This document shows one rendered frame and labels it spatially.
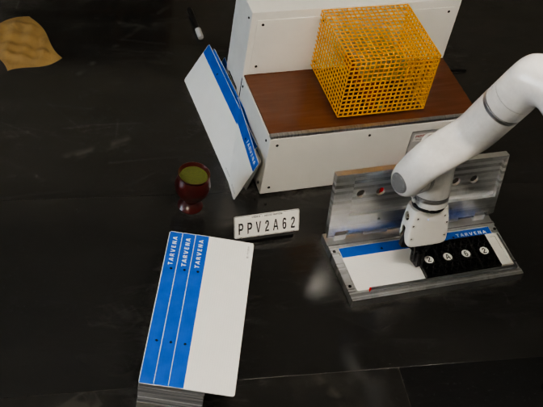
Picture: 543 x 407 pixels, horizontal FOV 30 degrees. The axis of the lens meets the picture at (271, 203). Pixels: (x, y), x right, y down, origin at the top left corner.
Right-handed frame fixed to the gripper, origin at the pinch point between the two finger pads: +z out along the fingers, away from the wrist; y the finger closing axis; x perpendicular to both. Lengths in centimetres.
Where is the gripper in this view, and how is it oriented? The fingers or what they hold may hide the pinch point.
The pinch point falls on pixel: (417, 256)
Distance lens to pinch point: 237.4
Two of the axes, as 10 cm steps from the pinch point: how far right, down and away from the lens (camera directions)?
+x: -3.2, -5.6, 7.6
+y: 9.4, -1.2, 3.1
